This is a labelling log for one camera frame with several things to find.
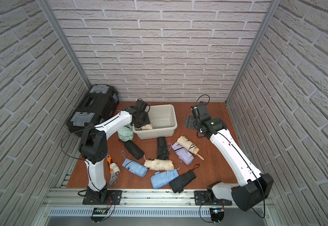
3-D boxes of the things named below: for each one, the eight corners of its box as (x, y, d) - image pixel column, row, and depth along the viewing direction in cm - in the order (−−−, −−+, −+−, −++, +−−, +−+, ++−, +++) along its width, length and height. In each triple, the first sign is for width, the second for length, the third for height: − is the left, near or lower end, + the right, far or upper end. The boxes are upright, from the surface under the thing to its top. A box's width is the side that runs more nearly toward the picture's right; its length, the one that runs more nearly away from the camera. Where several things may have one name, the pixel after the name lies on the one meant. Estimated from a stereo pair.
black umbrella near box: (156, 160, 88) (156, 156, 83) (157, 138, 98) (157, 134, 93) (169, 160, 88) (169, 156, 84) (169, 138, 98) (169, 134, 93)
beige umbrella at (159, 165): (144, 170, 84) (143, 168, 81) (145, 161, 88) (144, 158, 84) (173, 170, 84) (173, 168, 81) (173, 161, 88) (173, 159, 85)
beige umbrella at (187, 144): (176, 142, 97) (176, 139, 94) (180, 137, 100) (181, 134, 96) (202, 161, 89) (204, 158, 86) (206, 154, 92) (208, 151, 88)
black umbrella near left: (122, 146, 94) (121, 144, 92) (129, 139, 97) (128, 138, 95) (138, 161, 88) (137, 159, 86) (145, 153, 91) (144, 152, 89)
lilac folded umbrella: (169, 150, 92) (169, 148, 90) (176, 143, 96) (176, 141, 93) (188, 166, 86) (189, 164, 83) (195, 158, 89) (195, 156, 87)
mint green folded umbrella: (118, 138, 97) (115, 133, 91) (126, 130, 101) (124, 124, 96) (128, 144, 94) (125, 139, 88) (136, 136, 98) (134, 130, 93)
